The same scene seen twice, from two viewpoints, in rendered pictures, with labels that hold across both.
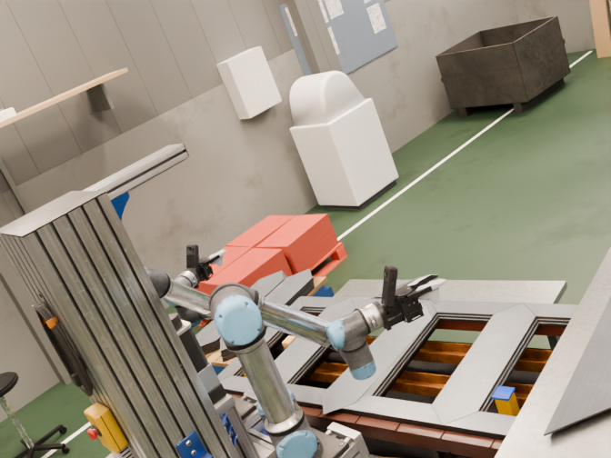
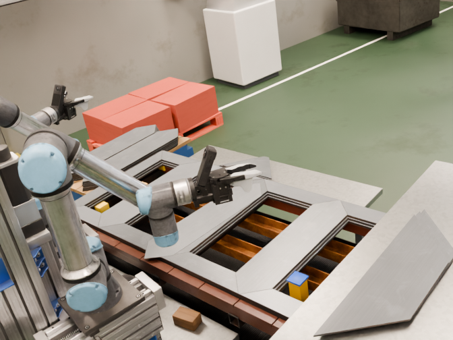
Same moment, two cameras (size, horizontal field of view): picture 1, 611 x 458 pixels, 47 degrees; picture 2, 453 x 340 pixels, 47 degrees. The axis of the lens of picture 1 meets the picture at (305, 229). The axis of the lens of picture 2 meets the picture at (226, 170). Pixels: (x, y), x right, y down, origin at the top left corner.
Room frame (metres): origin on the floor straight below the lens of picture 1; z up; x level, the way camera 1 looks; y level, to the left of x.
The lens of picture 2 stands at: (0.43, -0.22, 2.19)
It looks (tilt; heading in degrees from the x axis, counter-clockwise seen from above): 28 degrees down; 0
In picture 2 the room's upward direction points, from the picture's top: 9 degrees counter-clockwise
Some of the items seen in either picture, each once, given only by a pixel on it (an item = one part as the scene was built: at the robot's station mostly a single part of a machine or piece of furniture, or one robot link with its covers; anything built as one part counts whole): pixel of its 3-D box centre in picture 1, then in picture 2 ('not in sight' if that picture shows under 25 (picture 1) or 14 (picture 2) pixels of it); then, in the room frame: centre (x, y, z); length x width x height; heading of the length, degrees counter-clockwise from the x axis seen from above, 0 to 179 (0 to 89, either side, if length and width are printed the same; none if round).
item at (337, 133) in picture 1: (339, 136); (242, 25); (6.94, -0.68, 0.68); 0.69 x 0.61 x 1.35; 125
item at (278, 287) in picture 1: (255, 311); (123, 154); (3.43, 0.41, 0.82); 0.80 x 0.40 x 0.06; 135
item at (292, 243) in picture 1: (263, 268); (153, 119); (5.50, 0.46, 0.22); 1.26 x 0.90 x 0.43; 124
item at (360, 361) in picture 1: (356, 355); (163, 223); (1.76, 0.00, 1.34); 0.11 x 0.08 x 0.11; 9
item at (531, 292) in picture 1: (435, 296); (272, 176); (3.00, -0.46, 0.73); 1.20 x 0.26 x 0.03; 45
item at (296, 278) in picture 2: (504, 394); (297, 279); (1.94, -0.41, 0.88); 0.06 x 0.06 x 0.02; 45
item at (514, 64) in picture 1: (503, 69); (387, 1); (8.13, -2.89, 0.40); 1.19 x 0.96 x 0.81; 35
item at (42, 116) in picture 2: (177, 292); (36, 124); (2.53, 0.55, 1.43); 0.11 x 0.08 x 0.09; 151
